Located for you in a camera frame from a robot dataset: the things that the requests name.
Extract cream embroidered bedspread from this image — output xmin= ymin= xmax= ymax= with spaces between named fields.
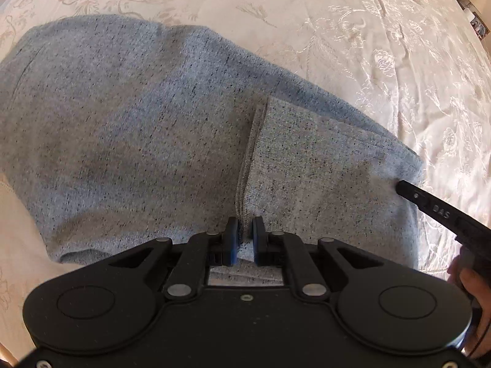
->
xmin=0 ymin=0 xmax=491 ymax=368

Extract grey-blue speckled pants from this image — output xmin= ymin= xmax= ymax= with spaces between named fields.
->
xmin=1 ymin=15 xmax=422 ymax=286

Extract person's right hand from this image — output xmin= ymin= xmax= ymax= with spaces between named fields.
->
xmin=447 ymin=249 xmax=491 ymax=359

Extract right red photo frame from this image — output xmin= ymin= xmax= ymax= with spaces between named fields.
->
xmin=470 ymin=12 xmax=489 ymax=41

